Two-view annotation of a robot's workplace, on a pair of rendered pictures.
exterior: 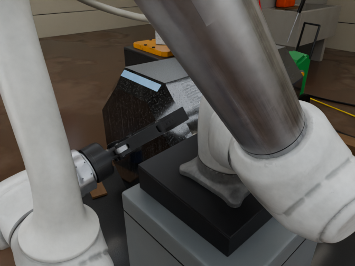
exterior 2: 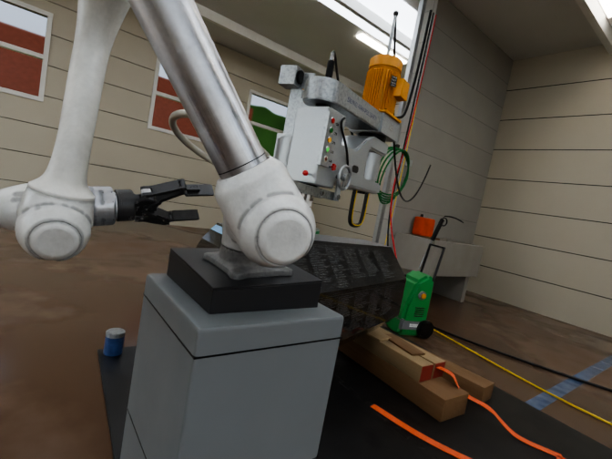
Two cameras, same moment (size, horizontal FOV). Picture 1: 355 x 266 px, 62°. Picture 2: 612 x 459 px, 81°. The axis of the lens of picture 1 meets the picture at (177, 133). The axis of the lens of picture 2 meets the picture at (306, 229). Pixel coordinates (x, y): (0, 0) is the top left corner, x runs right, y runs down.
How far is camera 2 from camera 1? 51 cm
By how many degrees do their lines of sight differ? 24
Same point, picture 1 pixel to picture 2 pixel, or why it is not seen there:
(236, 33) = (195, 62)
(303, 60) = (425, 280)
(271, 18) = (404, 242)
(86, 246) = (74, 197)
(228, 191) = (234, 267)
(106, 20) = not seen: hidden behind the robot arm
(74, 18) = (206, 212)
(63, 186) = (75, 145)
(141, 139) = (163, 188)
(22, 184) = not seen: hidden behind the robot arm
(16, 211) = not seen: hidden behind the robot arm
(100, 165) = (123, 200)
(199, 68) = (178, 84)
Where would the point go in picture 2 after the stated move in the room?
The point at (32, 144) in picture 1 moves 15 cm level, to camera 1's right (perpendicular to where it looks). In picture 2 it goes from (67, 116) to (148, 129)
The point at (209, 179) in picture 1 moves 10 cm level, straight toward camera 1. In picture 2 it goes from (222, 259) to (203, 264)
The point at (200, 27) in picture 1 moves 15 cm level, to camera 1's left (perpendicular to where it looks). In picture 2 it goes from (174, 53) to (88, 39)
